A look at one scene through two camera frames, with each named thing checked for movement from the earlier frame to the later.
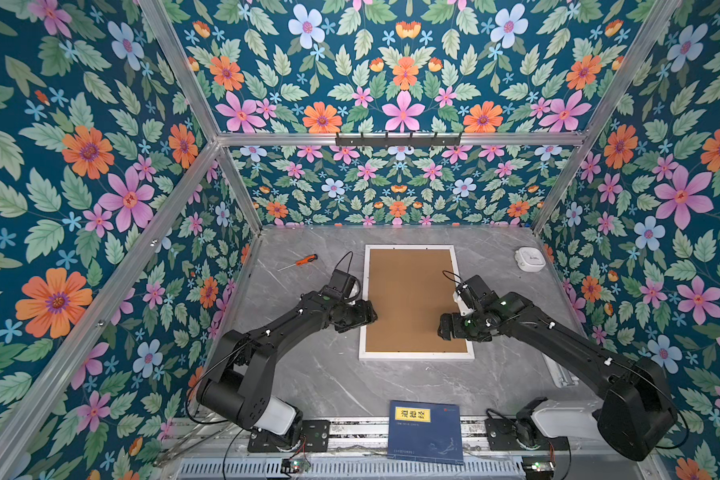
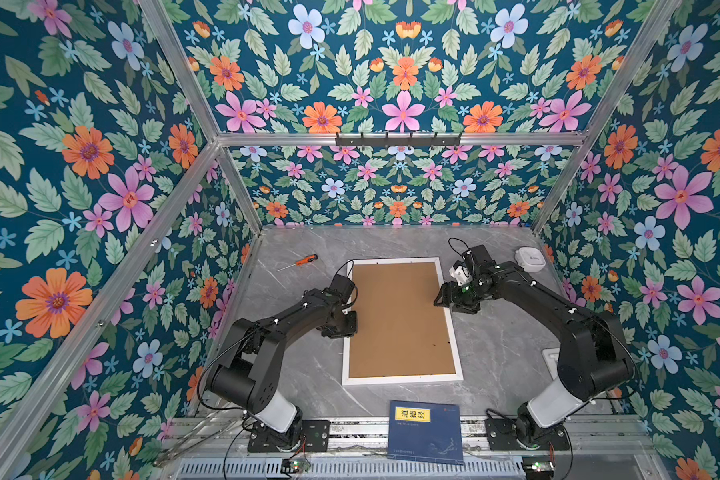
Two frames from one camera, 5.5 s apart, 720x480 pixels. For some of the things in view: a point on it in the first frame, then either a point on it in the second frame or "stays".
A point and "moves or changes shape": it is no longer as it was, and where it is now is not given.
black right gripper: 454,332 → 449,298
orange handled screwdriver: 301,262 stays
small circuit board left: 289,465 stays
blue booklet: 426,431 stays
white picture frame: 408,355 → 346,352
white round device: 530,259 stays
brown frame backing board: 411,289 moves or changes shape
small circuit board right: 539,470 stays
